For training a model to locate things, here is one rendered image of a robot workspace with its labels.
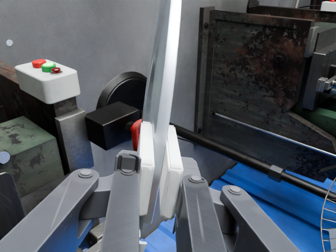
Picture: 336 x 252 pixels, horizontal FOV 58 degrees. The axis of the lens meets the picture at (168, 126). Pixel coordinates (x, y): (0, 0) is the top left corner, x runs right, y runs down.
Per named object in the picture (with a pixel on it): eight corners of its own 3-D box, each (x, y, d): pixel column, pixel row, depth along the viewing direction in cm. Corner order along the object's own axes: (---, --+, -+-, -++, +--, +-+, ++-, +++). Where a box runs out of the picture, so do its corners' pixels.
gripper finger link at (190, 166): (183, 201, 13) (248, 208, 14) (176, 155, 18) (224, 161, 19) (178, 229, 14) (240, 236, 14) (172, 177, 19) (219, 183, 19)
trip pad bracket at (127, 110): (54, 100, 70) (105, 127, 58) (89, 88, 76) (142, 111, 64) (59, 123, 73) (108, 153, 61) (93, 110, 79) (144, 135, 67)
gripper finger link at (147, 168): (146, 218, 16) (131, 216, 16) (146, 160, 22) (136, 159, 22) (154, 165, 15) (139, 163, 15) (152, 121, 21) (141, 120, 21)
